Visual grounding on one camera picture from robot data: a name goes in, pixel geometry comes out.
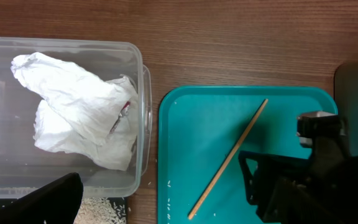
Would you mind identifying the teal plastic serving tray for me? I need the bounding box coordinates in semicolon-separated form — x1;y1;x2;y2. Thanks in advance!
157;86;337;224

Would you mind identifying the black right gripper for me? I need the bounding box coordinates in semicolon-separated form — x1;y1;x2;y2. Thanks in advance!
239;115;358;205

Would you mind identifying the pile of white rice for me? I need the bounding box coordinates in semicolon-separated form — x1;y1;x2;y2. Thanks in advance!
0;196;127;224

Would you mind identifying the clear plastic waste bin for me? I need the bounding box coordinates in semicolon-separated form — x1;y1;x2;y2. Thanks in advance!
0;36;153;199

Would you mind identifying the black plastic tray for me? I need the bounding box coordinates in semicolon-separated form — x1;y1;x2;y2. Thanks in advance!
0;196;127;224

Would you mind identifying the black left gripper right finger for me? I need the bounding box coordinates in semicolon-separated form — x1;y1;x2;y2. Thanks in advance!
256;174;358;224

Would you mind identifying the white paper napkin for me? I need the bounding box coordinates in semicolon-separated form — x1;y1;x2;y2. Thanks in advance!
11;52;139;170

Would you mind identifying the wooden chopstick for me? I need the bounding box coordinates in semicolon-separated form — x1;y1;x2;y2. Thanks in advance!
188;98;269;220

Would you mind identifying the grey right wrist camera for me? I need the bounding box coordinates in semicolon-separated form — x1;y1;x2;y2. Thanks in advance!
296;111;341;148

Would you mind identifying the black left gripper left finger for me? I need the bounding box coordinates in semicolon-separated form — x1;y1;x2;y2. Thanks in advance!
0;172;83;224

